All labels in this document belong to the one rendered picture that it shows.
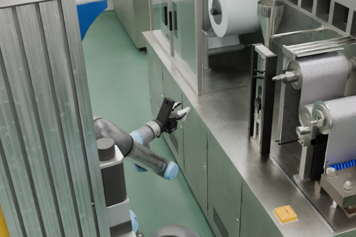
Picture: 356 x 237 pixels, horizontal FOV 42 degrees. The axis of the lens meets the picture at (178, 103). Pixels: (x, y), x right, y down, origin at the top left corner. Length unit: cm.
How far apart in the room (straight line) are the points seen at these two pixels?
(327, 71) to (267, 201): 64
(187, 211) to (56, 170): 228
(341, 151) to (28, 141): 143
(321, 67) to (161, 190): 180
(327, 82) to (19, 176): 151
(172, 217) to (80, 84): 236
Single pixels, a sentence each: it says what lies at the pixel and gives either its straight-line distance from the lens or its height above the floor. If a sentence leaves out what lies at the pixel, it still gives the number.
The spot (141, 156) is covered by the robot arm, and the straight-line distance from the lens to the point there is 172.
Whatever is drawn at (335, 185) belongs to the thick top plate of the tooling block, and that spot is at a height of 103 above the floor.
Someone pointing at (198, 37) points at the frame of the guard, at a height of 129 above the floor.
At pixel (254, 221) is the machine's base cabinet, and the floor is 69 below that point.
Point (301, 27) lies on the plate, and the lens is 275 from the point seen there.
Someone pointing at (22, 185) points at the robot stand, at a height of 160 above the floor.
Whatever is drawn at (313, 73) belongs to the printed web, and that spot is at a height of 137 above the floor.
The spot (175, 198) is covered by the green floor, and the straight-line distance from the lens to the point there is 348.
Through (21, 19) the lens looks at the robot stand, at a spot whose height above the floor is 200.
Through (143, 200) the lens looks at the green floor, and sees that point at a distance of 348.
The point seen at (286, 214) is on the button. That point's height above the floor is 92.
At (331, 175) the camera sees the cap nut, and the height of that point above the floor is 105.
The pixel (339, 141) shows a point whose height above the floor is 115.
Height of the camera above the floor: 230
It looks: 30 degrees down
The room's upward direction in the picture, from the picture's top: 2 degrees counter-clockwise
